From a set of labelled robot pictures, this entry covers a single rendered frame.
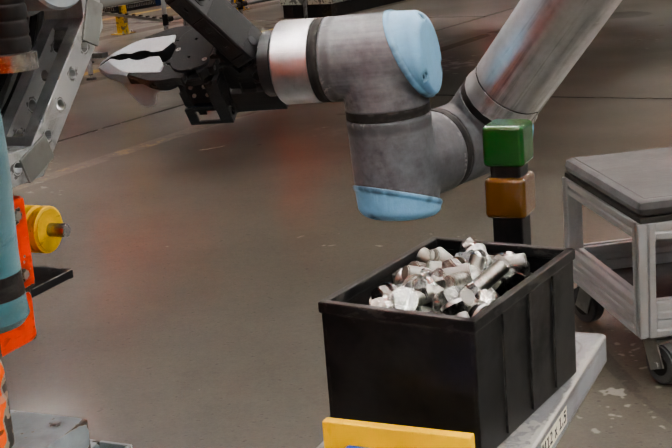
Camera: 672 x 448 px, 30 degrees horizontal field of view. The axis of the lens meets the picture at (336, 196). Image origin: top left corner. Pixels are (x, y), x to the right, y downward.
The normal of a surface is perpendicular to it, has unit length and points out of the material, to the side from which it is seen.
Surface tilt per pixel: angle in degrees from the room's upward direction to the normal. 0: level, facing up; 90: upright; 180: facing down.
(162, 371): 0
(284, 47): 62
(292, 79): 107
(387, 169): 91
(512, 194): 90
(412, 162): 90
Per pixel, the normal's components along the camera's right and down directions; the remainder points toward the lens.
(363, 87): -0.55, 0.27
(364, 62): -0.32, 0.22
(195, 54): -0.26, -0.69
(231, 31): 0.71, -0.36
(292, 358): -0.07, -0.97
